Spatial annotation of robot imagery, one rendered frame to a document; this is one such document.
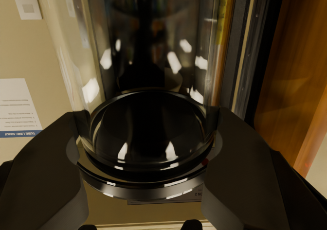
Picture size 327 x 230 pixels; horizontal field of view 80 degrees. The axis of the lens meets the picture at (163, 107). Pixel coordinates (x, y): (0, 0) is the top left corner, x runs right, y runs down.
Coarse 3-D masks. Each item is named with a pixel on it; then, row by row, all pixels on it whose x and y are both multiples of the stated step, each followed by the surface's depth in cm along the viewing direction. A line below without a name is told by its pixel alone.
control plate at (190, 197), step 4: (196, 188) 35; (200, 188) 35; (188, 192) 34; (192, 192) 34; (196, 192) 34; (200, 192) 34; (176, 196) 34; (180, 196) 34; (184, 196) 34; (188, 196) 34; (192, 196) 34; (196, 196) 34; (200, 196) 34; (160, 200) 34; (164, 200) 34; (168, 200) 34; (172, 200) 34; (176, 200) 34; (180, 200) 34; (184, 200) 34; (188, 200) 34; (192, 200) 34; (196, 200) 34; (200, 200) 34; (128, 204) 34; (132, 204) 34; (136, 204) 34; (140, 204) 34
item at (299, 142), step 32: (288, 0) 24; (320, 0) 20; (288, 32) 24; (320, 32) 20; (288, 64) 25; (320, 64) 21; (288, 96) 25; (320, 96) 21; (256, 128) 32; (288, 128) 26; (320, 128) 22; (288, 160) 26; (320, 160) 22; (320, 192) 22
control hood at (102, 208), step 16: (96, 192) 34; (96, 208) 33; (112, 208) 33; (128, 208) 34; (144, 208) 34; (160, 208) 34; (176, 208) 34; (192, 208) 34; (96, 224) 33; (112, 224) 33; (128, 224) 33; (144, 224) 33; (160, 224) 33; (176, 224) 33
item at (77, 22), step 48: (48, 0) 7; (96, 0) 6; (144, 0) 6; (192, 0) 6; (96, 48) 7; (144, 48) 7; (192, 48) 7; (96, 96) 8; (144, 96) 8; (192, 96) 8; (96, 144) 10; (144, 144) 9; (192, 144) 10
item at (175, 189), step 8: (88, 176) 10; (200, 176) 10; (96, 184) 10; (104, 184) 10; (184, 184) 10; (192, 184) 10; (104, 192) 10; (112, 192) 10; (120, 192) 10; (128, 192) 10; (136, 192) 10; (144, 192) 10; (152, 192) 10; (160, 192) 10; (168, 192) 10; (176, 192) 10
